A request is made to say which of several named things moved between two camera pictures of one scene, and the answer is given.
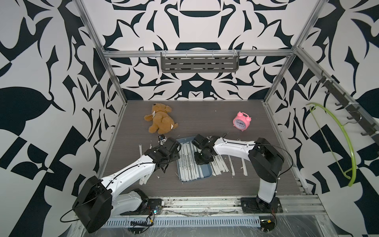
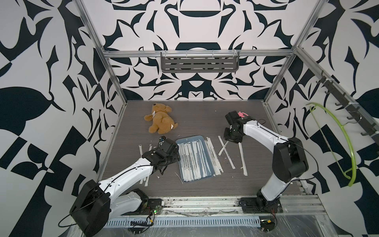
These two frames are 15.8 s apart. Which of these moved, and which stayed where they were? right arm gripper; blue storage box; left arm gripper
Moved: right arm gripper
Stayed: blue storage box; left arm gripper
